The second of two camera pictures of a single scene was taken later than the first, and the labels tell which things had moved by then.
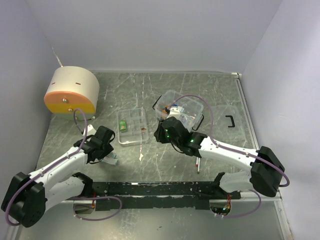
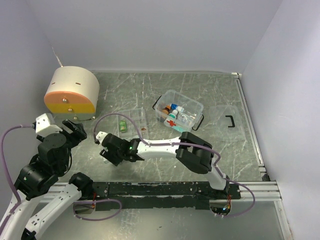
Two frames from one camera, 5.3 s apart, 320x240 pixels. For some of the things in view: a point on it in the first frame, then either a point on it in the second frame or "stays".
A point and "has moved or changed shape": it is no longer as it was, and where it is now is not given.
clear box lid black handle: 227,126 stays
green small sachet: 123,128 stays
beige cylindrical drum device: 72,87 stays
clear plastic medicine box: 191,112 stays
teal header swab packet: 188,119 has moved or changed shape
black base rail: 116,196 stays
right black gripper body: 163,137 to 115,158
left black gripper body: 106,149 to 74,137
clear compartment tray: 132,129 stays
